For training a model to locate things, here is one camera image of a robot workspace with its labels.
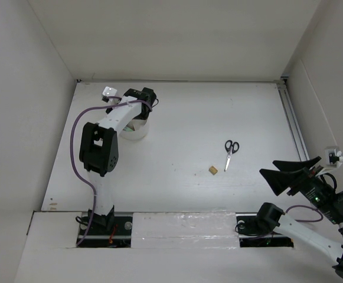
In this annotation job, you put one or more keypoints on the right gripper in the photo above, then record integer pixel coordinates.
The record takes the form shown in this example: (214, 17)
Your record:
(290, 173)

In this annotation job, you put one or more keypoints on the black handled scissors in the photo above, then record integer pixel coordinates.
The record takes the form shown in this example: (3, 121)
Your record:
(231, 148)

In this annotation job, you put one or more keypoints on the small yellow eraser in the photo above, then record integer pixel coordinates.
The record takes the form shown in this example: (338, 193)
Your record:
(213, 170)

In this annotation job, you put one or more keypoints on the green highlighter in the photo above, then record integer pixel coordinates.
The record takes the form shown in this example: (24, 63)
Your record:
(128, 129)

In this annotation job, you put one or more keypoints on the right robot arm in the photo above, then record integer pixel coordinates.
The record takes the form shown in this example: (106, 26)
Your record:
(271, 218)

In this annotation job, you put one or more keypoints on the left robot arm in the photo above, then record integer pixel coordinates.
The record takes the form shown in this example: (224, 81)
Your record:
(99, 149)

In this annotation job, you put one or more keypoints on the white round divided container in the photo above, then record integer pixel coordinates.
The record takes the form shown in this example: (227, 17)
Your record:
(140, 130)

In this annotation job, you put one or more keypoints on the white front panel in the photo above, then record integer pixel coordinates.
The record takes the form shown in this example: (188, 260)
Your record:
(184, 230)

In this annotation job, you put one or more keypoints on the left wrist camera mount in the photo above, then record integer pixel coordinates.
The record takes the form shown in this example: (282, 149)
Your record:
(109, 96)

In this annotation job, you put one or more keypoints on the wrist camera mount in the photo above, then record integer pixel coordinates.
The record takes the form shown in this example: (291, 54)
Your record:
(333, 158)
(109, 96)

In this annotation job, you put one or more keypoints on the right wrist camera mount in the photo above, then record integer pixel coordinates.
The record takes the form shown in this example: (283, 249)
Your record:
(333, 158)

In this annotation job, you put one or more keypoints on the aluminium rail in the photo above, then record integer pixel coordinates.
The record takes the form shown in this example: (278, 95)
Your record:
(291, 119)

